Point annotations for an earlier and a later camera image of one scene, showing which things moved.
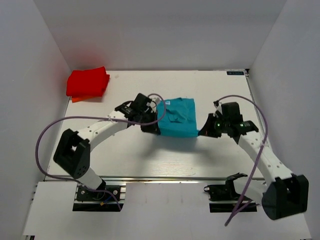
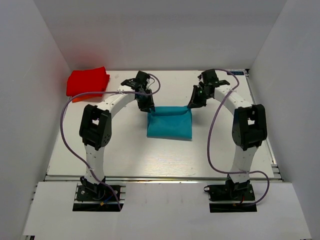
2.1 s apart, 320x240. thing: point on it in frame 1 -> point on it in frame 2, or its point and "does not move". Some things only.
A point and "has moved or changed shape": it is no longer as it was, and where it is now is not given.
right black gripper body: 217,125 -> 200,98
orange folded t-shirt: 75,99 does not move
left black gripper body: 147,116 -> 145,102
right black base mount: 222,198 does not move
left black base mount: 106,198 does not move
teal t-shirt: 177,117 has moved or changed shape
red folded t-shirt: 91,82 does not move
